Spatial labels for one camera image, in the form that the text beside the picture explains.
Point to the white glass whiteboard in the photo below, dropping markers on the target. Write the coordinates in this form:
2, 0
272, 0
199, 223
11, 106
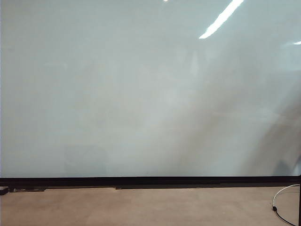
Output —
94, 82

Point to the black whiteboard frame rail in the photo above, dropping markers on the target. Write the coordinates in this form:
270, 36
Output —
141, 181

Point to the black vertical stand post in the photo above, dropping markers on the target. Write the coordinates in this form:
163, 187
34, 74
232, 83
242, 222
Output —
300, 202

